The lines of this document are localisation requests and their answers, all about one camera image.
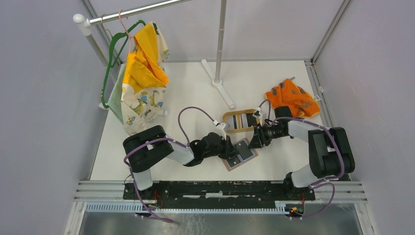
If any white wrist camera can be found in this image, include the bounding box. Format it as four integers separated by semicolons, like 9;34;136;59
252;106;264;125
213;120;230;139

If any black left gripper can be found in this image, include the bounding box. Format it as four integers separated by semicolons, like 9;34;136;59
203;134;239;159

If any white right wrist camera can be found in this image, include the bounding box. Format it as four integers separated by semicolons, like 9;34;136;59
252;106;264;125

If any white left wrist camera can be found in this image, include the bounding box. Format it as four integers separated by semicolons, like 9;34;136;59
213;120;230;139

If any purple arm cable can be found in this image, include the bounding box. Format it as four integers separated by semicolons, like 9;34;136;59
257;98;346;219
123;106;219;221

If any yellow patterned garment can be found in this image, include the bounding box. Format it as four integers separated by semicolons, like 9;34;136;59
108;22;170;136

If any orange cloth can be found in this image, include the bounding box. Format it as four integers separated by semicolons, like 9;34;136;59
264;79;321;118

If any tan oval card tray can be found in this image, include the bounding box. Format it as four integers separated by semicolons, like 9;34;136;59
223;109;262;134

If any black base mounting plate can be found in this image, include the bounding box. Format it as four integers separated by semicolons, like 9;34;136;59
140;181;316;209

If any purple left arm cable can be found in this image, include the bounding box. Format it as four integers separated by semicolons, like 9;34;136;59
123;106;219;221

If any pink clothes hanger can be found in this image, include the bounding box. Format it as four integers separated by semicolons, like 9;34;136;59
118;9;134;52

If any white rack base foot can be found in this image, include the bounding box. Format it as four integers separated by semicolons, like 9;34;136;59
201;59;235;109

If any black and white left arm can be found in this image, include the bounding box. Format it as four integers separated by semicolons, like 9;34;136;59
122;125;239;200

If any grey VIP card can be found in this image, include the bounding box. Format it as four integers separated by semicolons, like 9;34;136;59
226;156;241;168

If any metal clothes rack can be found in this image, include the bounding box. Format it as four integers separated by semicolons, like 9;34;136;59
72;0;236;112

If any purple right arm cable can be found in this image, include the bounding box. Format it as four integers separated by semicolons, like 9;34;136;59
257;98;346;219

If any white left rack foot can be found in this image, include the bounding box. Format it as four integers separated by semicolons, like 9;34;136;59
98;102;111;111

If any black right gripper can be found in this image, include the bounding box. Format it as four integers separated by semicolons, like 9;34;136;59
247;122;286;149

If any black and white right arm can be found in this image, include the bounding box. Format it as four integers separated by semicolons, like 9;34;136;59
248;106;355;200

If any green clothes hanger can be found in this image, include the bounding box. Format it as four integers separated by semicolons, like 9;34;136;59
101;32;128;104

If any aluminium frame rail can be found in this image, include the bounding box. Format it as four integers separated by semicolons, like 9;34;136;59
74;181;368;214

